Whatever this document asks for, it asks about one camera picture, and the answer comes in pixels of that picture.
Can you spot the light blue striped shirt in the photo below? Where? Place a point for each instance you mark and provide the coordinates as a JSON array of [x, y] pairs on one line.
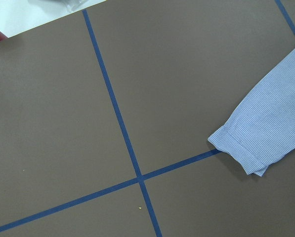
[[261, 130]]

